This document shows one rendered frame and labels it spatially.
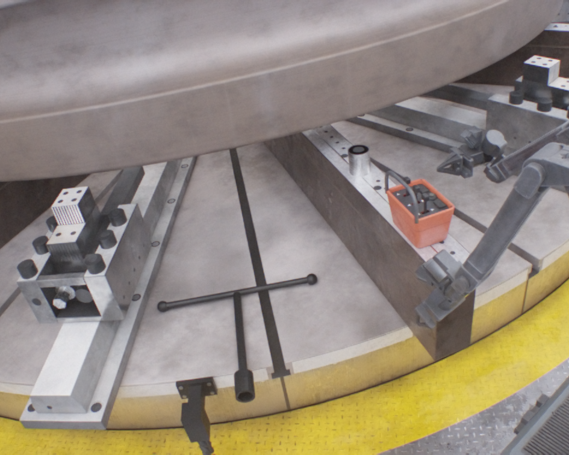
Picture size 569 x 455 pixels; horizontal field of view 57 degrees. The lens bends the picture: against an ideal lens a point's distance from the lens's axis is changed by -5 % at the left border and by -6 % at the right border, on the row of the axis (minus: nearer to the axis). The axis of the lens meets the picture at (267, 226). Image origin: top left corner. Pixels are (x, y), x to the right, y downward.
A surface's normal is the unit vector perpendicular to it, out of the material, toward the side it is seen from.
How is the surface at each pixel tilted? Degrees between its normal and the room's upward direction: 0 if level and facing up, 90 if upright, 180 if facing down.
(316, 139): 0
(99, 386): 0
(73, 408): 90
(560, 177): 90
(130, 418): 90
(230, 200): 0
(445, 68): 90
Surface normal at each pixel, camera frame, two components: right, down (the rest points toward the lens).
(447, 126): -0.76, 0.20
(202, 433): 0.05, 0.57
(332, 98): 0.31, 0.51
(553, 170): -0.78, 0.46
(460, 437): -0.16, -0.80
